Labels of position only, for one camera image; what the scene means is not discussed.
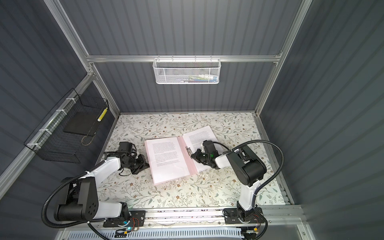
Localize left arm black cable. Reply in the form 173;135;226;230
40;149;133;240

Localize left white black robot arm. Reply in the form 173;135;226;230
54;142;150;226

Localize markers in white basket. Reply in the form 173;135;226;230
174;74;219;83

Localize printed sheet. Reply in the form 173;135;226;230
145;137;198;185
183;126;224;173

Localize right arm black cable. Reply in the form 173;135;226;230
215;139;285;240

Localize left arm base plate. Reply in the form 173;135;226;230
103;211;146;228

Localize black flat pad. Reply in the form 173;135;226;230
63;112;101;137

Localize metal folder clip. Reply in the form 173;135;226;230
186;147;193;156

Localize black wire basket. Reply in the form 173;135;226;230
24;91;109;164

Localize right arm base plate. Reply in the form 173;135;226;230
222;208;266;225

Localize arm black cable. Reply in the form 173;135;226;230
40;149;133;240
215;139;285;240

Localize pink paper folder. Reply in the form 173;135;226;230
145;126;217;185

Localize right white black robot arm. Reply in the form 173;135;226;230
191;140;267;223

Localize white wire mesh basket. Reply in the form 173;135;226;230
153;59;222;85

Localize yellow marker pen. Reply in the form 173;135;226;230
97;107;109;122

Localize aluminium front rail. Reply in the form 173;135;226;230
139;205;307;230

